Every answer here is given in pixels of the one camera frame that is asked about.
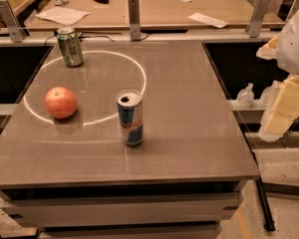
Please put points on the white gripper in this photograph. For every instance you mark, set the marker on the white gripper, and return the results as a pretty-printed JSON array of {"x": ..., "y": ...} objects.
[{"x": 295, "y": 42}]

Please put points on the red apple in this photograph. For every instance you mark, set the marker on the red apple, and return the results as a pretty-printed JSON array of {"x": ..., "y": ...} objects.
[{"x": 60, "y": 102}]

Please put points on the clear plastic bottle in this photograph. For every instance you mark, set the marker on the clear plastic bottle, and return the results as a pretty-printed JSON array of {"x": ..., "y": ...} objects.
[{"x": 245, "y": 97}]

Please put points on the white paper sheet right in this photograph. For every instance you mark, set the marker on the white paper sheet right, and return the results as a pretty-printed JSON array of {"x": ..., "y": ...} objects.
[{"x": 207, "y": 20}]

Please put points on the blue silver energy drink can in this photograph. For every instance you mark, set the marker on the blue silver energy drink can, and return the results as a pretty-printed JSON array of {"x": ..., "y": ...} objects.
[{"x": 130, "y": 109}]

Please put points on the green soda can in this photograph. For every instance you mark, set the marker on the green soda can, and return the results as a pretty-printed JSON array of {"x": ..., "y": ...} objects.
[{"x": 69, "y": 44}]

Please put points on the white paper sheet left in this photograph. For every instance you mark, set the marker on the white paper sheet left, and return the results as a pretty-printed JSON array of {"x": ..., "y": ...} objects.
[{"x": 64, "y": 16}]

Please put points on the metal bracket post right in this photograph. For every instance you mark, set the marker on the metal bracket post right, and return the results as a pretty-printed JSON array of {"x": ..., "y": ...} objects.
[{"x": 259, "y": 12}]

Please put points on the metal bracket post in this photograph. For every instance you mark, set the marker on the metal bracket post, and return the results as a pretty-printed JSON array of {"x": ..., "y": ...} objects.
[
  {"x": 259, "y": 12},
  {"x": 135, "y": 19},
  {"x": 14, "y": 29}
]

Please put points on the metal bracket post middle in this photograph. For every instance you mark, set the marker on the metal bracket post middle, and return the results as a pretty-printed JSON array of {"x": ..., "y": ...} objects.
[{"x": 135, "y": 19}]

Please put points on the metal bracket post left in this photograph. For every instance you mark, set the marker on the metal bracket post left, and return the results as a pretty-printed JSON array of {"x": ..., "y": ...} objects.
[{"x": 14, "y": 29}]

